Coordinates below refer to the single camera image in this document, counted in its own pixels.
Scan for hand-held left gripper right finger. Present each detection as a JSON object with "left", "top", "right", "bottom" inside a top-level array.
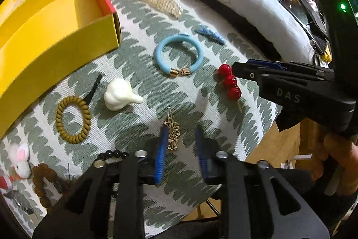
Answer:
[{"left": 195, "top": 125, "right": 330, "bottom": 239}]

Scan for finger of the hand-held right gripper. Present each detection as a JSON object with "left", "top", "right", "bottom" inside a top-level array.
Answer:
[
  {"left": 246, "top": 59, "right": 335, "bottom": 80},
  {"left": 232, "top": 62, "right": 351, "bottom": 114}
]

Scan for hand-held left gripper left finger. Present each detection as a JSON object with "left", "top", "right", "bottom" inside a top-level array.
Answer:
[{"left": 32, "top": 125, "right": 170, "bottom": 239}]

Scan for gold chain earring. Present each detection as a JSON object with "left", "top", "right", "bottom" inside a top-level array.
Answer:
[{"left": 163, "top": 107, "right": 182, "bottom": 151}]

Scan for red bead hairpin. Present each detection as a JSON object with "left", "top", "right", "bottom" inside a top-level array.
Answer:
[{"left": 217, "top": 63, "right": 244, "bottom": 113}]

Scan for black bead bracelet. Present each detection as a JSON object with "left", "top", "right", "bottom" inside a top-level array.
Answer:
[{"left": 95, "top": 150, "right": 130, "bottom": 169}]

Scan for blue hair clip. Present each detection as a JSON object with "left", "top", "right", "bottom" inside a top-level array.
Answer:
[{"left": 195, "top": 25, "right": 226, "bottom": 45}]

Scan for light blue bangle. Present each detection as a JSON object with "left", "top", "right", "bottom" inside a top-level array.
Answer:
[{"left": 154, "top": 35, "right": 202, "bottom": 78}]

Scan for brown seed bead bracelet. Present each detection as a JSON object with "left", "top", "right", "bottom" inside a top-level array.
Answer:
[{"left": 32, "top": 163, "right": 73, "bottom": 207}]

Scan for yellow cardboard box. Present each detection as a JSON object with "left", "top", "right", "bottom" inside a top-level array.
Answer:
[{"left": 0, "top": 0, "right": 122, "bottom": 139}]

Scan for person's right hand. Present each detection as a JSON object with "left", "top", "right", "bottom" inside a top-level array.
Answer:
[{"left": 312, "top": 133, "right": 358, "bottom": 197}]

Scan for leaf patterned bedsheet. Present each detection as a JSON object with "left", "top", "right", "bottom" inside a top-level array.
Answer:
[{"left": 0, "top": 0, "right": 283, "bottom": 239}]

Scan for black sunglasses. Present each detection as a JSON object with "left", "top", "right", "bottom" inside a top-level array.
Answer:
[{"left": 280, "top": 0, "right": 330, "bottom": 60}]

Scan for white printed quilt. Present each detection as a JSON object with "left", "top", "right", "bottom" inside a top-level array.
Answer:
[{"left": 140, "top": 0, "right": 316, "bottom": 60}]

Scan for black hair clip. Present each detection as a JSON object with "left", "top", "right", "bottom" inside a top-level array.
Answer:
[{"left": 83, "top": 74, "right": 103, "bottom": 103}]

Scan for white plush bunny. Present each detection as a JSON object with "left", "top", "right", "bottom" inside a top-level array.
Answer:
[{"left": 0, "top": 142, "right": 31, "bottom": 189}]

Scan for silver grey ornament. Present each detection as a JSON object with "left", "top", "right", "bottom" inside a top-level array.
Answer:
[{"left": 4, "top": 190, "right": 35, "bottom": 214}]

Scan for olive spiral hair tie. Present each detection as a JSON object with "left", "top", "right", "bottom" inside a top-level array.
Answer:
[{"left": 55, "top": 96, "right": 91, "bottom": 143}]

